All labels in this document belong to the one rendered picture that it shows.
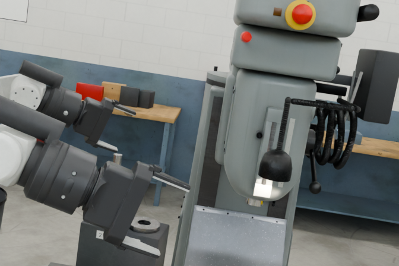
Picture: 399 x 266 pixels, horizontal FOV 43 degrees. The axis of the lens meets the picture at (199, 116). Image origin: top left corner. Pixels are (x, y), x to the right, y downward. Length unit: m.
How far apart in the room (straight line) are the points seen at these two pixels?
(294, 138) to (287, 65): 0.18
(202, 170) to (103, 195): 1.02
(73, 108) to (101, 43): 4.45
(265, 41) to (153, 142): 4.55
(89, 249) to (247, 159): 0.50
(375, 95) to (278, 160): 0.53
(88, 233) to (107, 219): 0.70
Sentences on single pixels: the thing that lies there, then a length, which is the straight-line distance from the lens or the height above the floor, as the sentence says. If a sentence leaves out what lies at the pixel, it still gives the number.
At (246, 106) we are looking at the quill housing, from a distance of 1.21.
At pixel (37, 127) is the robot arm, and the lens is 0.71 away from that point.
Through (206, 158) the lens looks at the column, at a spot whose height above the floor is 1.29.
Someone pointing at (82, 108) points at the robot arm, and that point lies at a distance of 1.23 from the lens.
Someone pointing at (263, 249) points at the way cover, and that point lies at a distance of 1.75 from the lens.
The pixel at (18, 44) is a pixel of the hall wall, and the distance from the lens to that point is 5.93.
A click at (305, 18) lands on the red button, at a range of 1.03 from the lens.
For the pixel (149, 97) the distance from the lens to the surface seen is 5.07.
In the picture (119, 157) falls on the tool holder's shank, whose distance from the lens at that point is 1.39.
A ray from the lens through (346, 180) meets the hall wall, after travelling 5.84.
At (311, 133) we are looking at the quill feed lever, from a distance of 1.35.
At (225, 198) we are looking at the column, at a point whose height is 1.16.
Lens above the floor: 1.69
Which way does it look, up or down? 9 degrees down
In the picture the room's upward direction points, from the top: 9 degrees clockwise
